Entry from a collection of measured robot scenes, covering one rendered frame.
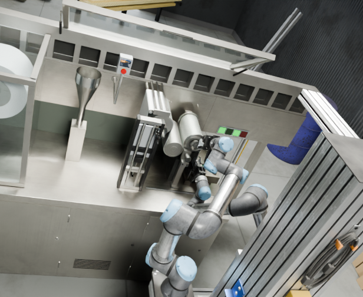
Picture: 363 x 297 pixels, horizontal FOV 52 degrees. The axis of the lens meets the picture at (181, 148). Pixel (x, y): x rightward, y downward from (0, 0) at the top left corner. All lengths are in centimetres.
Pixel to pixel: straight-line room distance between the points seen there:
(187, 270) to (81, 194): 80
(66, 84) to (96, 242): 104
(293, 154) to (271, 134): 223
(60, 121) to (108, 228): 79
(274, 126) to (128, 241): 136
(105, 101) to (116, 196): 65
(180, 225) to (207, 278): 176
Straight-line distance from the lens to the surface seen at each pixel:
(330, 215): 128
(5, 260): 280
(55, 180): 237
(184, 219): 160
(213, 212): 166
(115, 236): 255
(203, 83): 263
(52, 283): 300
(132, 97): 253
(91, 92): 220
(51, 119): 266
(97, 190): 236
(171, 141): 236
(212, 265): 344
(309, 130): 499
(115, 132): 269
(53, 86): 252
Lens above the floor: 255
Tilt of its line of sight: 34 degrees down
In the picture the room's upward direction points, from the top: 22 degrees clockwise
